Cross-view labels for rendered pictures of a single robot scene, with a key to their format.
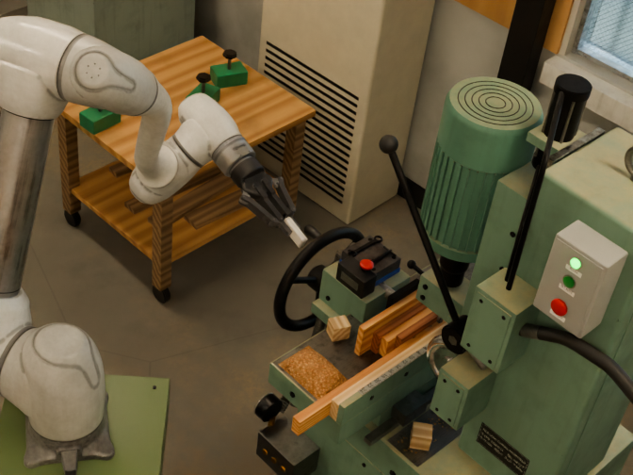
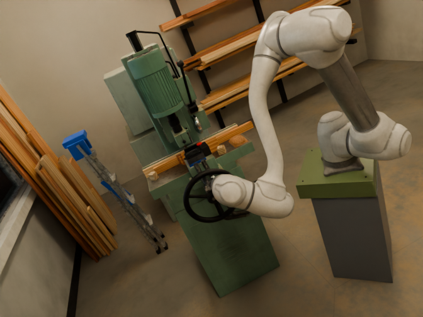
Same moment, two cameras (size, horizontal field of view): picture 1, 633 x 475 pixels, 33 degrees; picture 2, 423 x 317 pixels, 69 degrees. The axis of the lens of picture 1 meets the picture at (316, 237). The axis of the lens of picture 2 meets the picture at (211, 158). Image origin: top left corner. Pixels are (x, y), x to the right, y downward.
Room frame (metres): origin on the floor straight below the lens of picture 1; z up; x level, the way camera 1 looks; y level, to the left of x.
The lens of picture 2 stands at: (2.75, 0.89, 1.60)
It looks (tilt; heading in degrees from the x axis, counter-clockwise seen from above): 25 degrees down; 222
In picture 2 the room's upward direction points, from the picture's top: 24 degrees counter-clockwise
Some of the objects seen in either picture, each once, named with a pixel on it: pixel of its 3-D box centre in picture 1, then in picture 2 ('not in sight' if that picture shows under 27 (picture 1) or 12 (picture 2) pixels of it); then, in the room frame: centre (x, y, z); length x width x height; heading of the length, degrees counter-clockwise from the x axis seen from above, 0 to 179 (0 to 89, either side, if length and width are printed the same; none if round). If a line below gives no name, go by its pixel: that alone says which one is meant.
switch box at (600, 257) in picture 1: (578, 280); (168, 60); (1.30, -0.43, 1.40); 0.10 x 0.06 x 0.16; 48
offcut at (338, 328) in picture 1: (338, 328); (221, 150); (1.59, -0.07, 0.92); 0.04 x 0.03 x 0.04; 117
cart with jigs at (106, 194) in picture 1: (181, 155); not in sight; (2.87, 0.49, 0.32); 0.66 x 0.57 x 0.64; 141
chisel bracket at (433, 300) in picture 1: (452, 301); (181, 137); (1.60, -0.29, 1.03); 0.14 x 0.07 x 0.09; 48
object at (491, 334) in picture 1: (500, 320); (184, 88); (1.36, -0.34, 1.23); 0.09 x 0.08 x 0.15; 48
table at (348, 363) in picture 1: (388, 323); (201, 166); (1.67, -0.18, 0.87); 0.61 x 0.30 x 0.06; 138
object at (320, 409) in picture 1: (406, 352); (204, 147); (1.54, -0.22, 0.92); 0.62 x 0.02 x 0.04; 138
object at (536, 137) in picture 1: (562, 126); (138, 48); (1.52, -0.38, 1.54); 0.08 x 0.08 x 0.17; 48
